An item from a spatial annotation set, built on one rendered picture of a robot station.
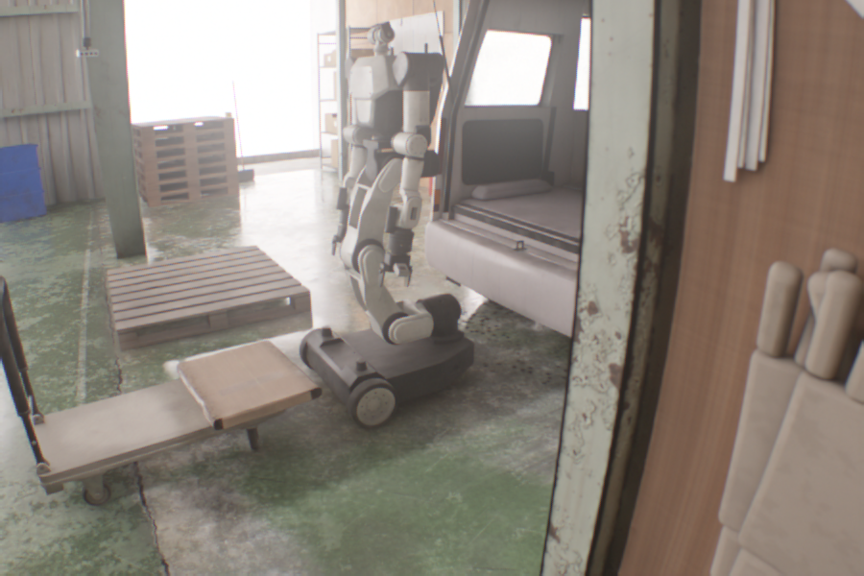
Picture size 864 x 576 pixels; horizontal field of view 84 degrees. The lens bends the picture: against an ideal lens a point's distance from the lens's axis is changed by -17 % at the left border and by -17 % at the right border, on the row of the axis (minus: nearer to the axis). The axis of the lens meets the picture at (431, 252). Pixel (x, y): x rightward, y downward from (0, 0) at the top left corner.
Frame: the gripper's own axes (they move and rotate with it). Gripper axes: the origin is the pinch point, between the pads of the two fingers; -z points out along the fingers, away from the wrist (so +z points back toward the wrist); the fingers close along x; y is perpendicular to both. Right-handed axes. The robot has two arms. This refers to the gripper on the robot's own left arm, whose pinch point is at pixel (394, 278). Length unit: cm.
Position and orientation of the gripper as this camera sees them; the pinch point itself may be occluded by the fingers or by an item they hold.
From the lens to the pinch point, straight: 208.4
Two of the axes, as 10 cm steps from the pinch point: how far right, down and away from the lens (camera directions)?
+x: -8.3, -0.4, -5.6
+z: 1.7, -9.7, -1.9
